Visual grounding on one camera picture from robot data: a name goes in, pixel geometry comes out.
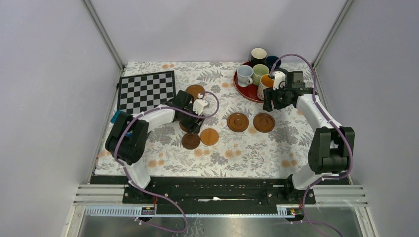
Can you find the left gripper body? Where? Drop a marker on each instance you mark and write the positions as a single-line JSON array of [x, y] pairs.
[[188, 122]]

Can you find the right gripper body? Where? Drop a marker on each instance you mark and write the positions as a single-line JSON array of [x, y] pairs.
[[279, 96]]

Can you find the brown ringed coaster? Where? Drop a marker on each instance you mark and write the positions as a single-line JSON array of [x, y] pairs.
[[195, 90], [237, 122], [264, 122], [183, 128]]

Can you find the floral mug orange inside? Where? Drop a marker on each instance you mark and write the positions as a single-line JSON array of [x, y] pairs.
[[265, 82]]

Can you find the dark walnut coaster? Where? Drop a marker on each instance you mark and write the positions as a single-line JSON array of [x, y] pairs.
[[190, 141]]

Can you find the light wood coaster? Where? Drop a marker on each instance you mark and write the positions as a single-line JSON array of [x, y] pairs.
[[209, 136]]

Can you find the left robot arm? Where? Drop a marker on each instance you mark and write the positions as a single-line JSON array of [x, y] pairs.
[[127, 139]]

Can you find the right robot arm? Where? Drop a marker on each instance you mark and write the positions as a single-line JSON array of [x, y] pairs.
[[330, 154]]

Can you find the red round tray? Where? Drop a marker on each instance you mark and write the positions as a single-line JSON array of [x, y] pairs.
[[249, 92]]

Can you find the dark blue mug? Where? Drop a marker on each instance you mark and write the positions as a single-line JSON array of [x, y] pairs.
[[270, 61]]

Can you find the pale green mug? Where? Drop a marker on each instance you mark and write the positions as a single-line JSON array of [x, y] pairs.
[[258, 71]]

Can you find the light blue white mug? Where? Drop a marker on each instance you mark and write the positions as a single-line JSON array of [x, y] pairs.
[[244, 75]]

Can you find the floral tablecloth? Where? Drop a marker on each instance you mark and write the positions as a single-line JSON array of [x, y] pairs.
[[275, 154]]

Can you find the black mug white inside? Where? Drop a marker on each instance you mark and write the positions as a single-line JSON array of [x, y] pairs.
[[258, 56]]

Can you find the black white chessboard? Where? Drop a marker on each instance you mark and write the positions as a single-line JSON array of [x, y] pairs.
[[140, 93]]

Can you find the toy block assembly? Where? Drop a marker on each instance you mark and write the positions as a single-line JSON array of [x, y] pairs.
[[120, 121]]

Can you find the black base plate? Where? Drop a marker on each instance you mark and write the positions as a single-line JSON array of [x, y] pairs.
[[199, 195]]

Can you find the aluminium frame rail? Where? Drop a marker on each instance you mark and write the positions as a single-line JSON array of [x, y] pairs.
[[115, 200]]

